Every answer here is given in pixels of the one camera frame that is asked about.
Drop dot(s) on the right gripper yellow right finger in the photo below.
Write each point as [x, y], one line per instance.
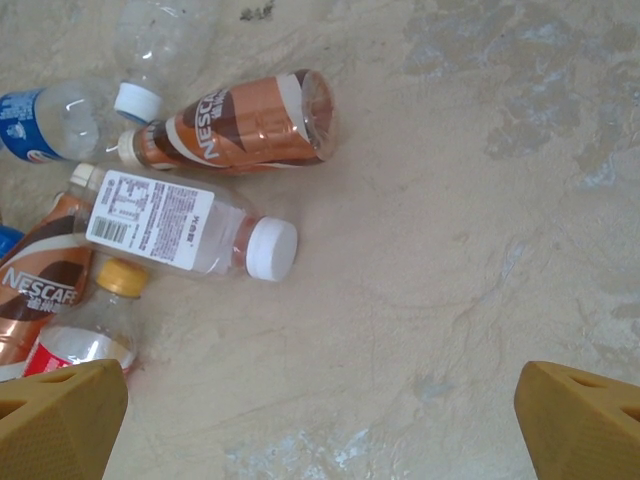
[575, 435]

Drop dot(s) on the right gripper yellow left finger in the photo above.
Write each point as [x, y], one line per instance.
[50, 430]

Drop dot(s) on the red label bottle yellow cap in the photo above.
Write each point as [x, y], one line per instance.
[75, 345]

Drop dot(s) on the brown Nescafe coffee bottle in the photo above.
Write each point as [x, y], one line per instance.
[250, 125]
[35, 295]

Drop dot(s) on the small water bottle blue cap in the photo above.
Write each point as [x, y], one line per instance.
[7, 240]

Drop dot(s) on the clear bottle white barcode label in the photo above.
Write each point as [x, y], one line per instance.
[150, 220]

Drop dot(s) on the clear unlabelled bottle white cap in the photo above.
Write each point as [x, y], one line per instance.
[137, 102]

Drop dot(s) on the Pepsi bottle blue cap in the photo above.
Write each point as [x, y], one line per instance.
[20, 125]

